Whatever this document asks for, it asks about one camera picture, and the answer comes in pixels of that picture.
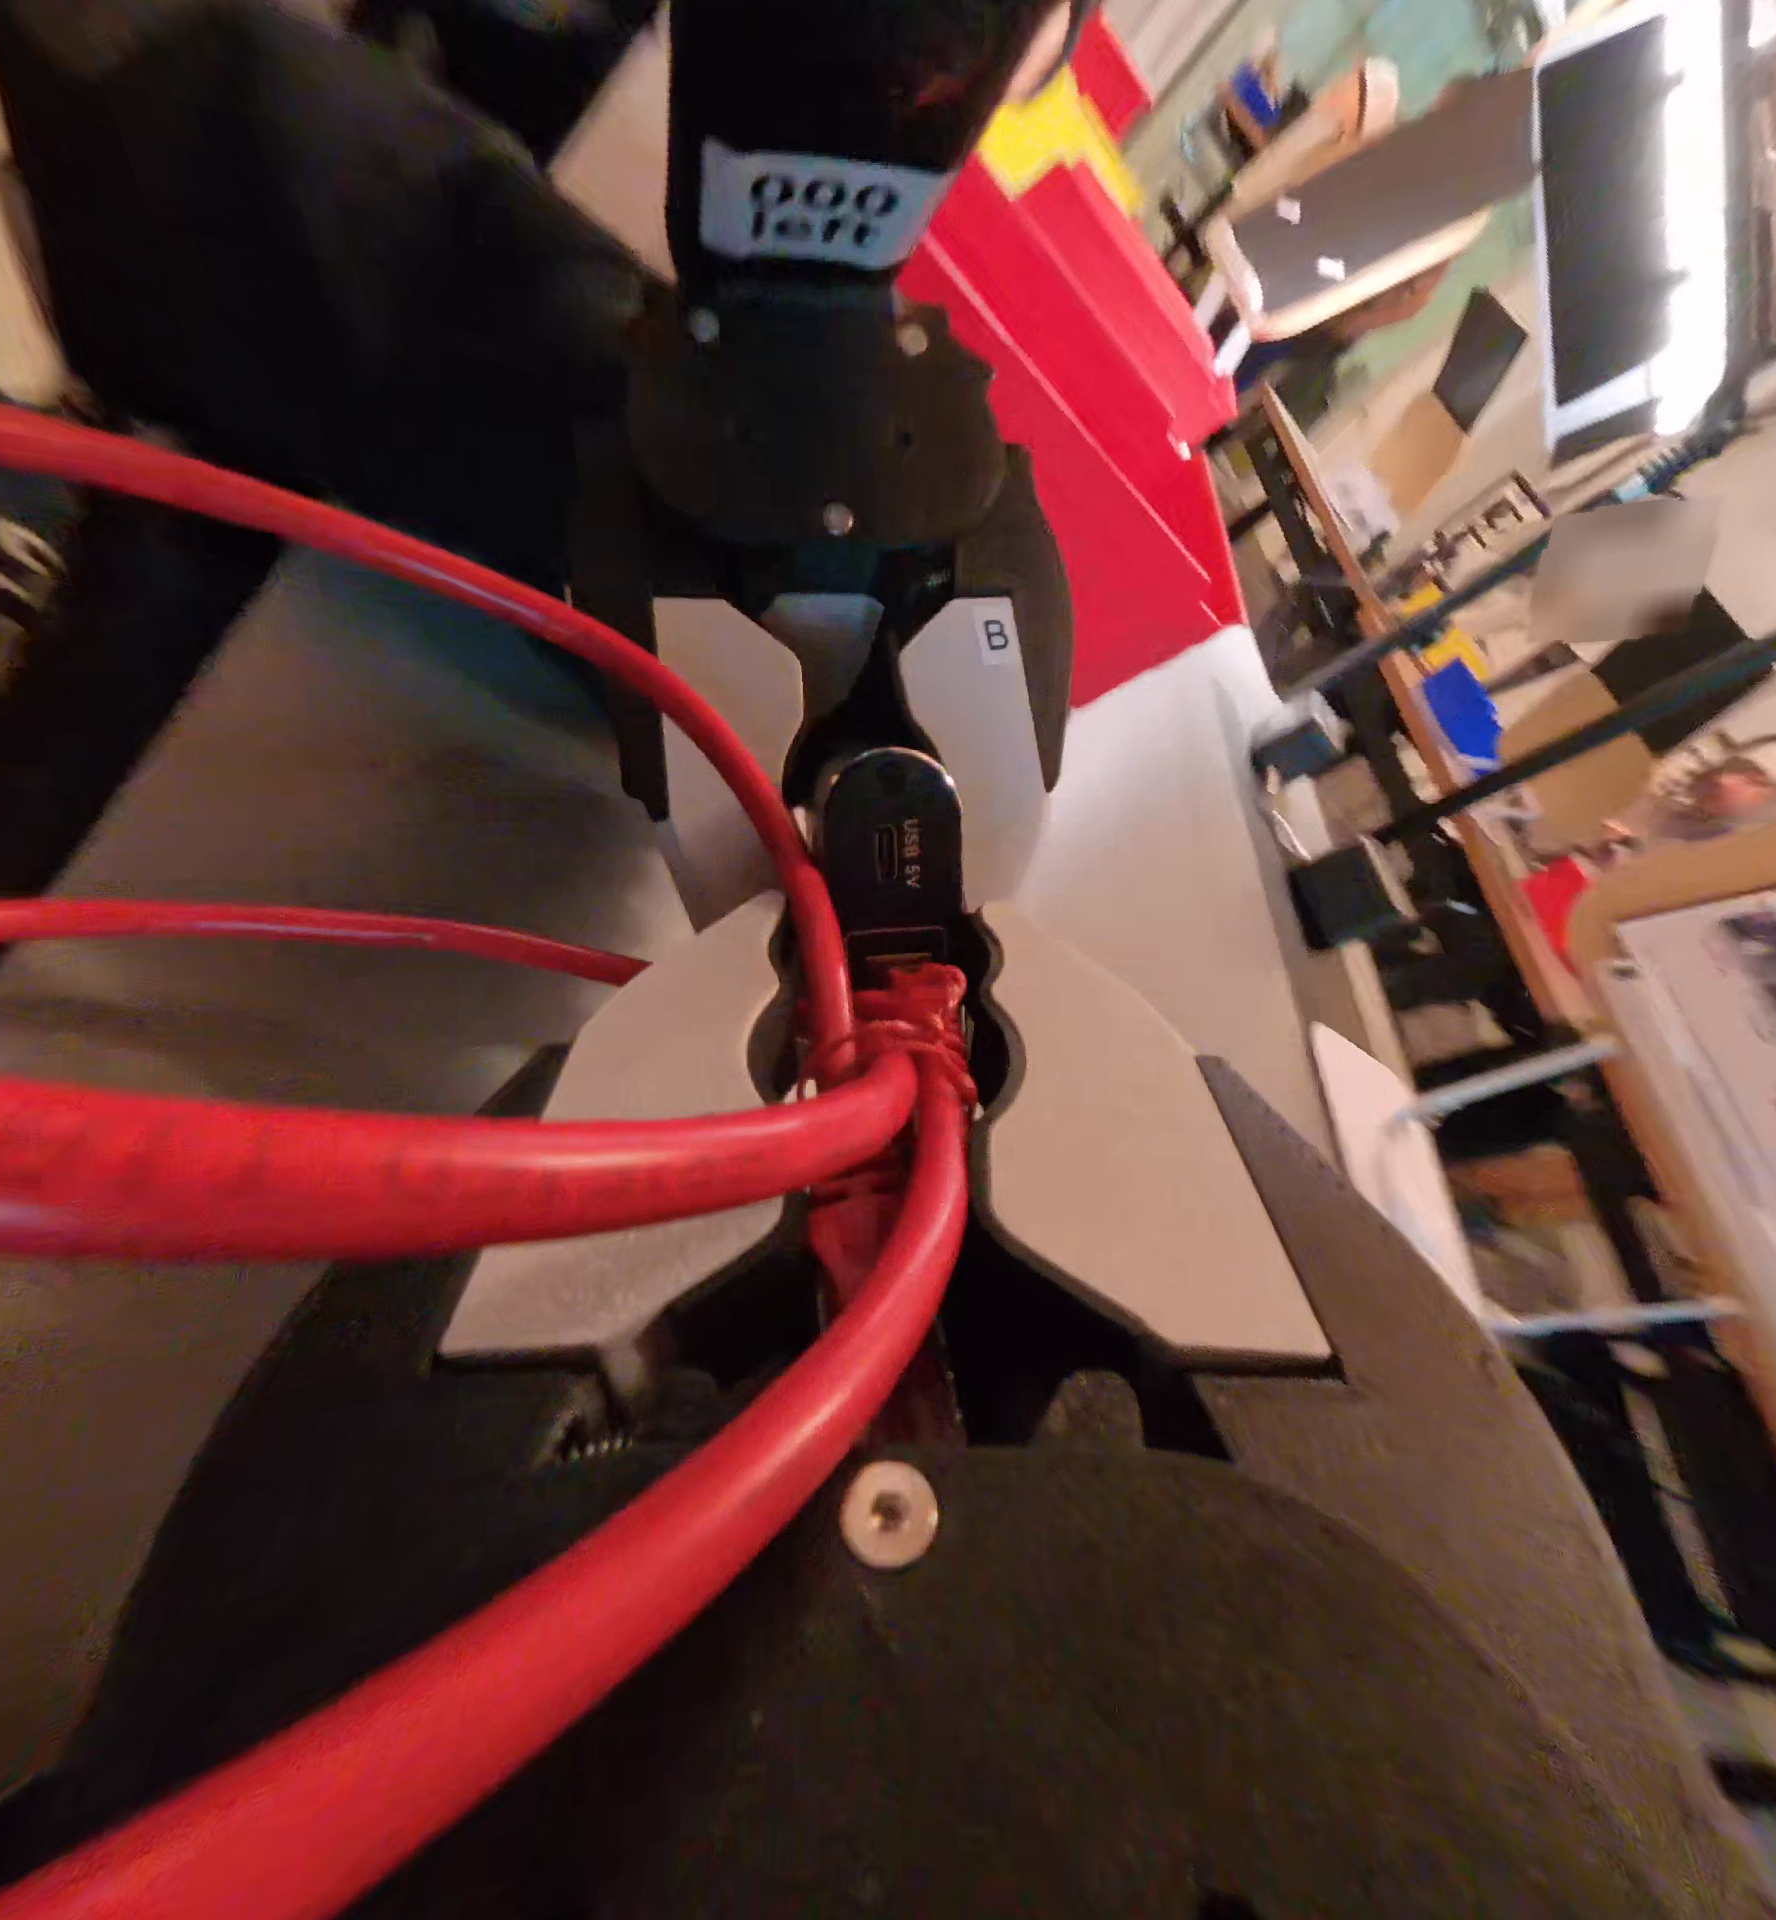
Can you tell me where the person's left forearm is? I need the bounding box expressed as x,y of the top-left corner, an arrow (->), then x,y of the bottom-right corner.
0,0 -> 650,571

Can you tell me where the red ethernet cable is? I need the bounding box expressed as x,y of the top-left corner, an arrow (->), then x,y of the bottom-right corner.
0,384 -> 980,1920

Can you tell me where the black panel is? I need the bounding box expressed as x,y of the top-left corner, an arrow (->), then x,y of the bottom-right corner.
1432,289 -> 1532,431

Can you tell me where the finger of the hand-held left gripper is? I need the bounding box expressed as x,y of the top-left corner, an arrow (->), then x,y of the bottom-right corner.
888,598 -> 1056,918
654,598 -> 815,931

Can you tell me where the wooden board with instruction sheet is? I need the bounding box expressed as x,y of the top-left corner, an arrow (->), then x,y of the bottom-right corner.
1570,810 -> 1776,1390

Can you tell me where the yellow plastic bin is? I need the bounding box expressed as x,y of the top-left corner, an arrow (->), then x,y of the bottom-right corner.
977,67 -> 1145,213

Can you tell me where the black table clamp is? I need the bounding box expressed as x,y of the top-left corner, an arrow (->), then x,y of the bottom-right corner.
1288,840 -> 1430,951
1254,698 -> 1347,782

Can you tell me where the blue plastic bin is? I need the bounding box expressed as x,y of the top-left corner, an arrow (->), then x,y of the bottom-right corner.
1419,659 -> 1505,774

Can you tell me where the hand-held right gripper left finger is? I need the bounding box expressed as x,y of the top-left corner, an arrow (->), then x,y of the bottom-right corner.
438,889 -> 811,1367

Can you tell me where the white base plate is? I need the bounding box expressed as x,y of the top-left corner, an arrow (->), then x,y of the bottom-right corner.
1308,1020 -> 1490,1322

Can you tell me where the black stand pole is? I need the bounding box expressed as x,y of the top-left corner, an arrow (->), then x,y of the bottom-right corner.
1369,592 -> 1776,850

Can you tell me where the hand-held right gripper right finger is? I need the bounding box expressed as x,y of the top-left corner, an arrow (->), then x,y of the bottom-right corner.
969,900 -> 1340,1369

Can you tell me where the studio light panel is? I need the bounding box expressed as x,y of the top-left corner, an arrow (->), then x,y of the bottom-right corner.
1531,0 -> 1751,467

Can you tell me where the black ethernet port adapter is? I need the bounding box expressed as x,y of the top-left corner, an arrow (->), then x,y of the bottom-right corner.
797,748 -> 1002,1053

